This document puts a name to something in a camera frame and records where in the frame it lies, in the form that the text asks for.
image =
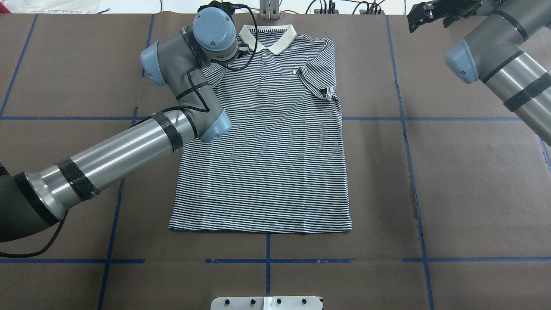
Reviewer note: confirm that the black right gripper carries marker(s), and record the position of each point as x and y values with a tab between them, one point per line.
459	13

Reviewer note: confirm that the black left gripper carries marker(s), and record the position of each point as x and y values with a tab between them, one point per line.
244	48

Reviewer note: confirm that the navy white striped polo shirt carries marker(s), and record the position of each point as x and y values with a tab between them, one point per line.
282	166

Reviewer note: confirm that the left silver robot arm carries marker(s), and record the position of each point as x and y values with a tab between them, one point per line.
34	200

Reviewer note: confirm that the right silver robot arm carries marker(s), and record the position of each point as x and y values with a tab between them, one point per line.
491	53

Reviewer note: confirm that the brown paper table mat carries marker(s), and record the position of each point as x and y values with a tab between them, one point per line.
449	194

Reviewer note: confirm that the clear plastic bag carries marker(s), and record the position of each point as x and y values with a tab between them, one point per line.
52	6

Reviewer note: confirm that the aluminium frame post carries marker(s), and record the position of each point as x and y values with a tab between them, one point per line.
269	9

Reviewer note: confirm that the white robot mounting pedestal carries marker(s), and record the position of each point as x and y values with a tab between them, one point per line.
268	303

